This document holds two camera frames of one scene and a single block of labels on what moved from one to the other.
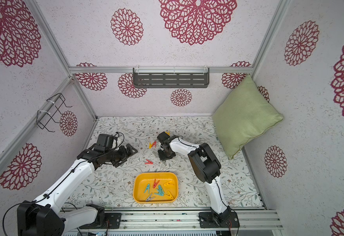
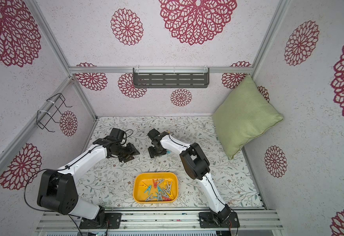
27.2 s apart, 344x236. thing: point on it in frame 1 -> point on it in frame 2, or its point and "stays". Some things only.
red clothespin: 149,162 -> 165,199
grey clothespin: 149,198 stays
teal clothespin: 147,188 stays
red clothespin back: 155,183 stays
